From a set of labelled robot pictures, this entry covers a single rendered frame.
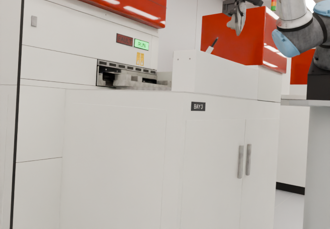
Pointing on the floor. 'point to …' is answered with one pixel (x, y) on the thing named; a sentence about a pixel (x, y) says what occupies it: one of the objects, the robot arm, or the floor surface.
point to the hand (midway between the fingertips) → (239, 32)
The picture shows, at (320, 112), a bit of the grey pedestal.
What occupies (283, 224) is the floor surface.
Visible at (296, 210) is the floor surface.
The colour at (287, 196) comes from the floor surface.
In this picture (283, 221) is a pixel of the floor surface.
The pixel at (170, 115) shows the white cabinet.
